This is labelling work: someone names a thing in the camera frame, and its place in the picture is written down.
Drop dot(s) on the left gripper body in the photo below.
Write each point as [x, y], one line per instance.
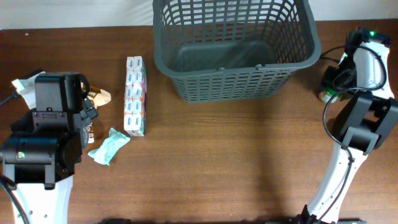
[90, 113]

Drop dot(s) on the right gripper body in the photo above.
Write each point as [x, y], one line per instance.
[342, 78]

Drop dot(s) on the beige brown snack bag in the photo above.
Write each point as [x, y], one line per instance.
[98, 97]

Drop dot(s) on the green lid glass jar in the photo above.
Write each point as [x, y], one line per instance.
[325, 94]

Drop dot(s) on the grey plastic shopping basket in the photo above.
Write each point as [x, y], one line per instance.
[232, 50]

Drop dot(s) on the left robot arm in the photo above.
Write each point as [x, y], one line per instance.
[39, 157]

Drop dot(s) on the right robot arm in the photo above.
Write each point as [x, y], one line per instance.
[361, 126]

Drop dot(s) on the tissue pack multipack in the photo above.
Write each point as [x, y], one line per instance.
[135, 97]

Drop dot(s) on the mint green wrapped packet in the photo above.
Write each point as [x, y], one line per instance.
[110, 146]

